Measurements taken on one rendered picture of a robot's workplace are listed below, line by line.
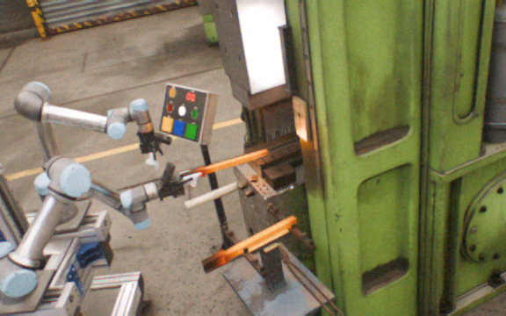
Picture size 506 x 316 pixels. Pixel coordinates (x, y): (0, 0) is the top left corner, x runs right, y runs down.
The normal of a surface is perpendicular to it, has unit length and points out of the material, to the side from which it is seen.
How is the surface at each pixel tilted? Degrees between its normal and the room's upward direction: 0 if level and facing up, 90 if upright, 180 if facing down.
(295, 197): 90
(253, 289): 0
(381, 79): 89
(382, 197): 90
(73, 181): 85
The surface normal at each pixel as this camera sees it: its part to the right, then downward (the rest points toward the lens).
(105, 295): -0.15, -0.84
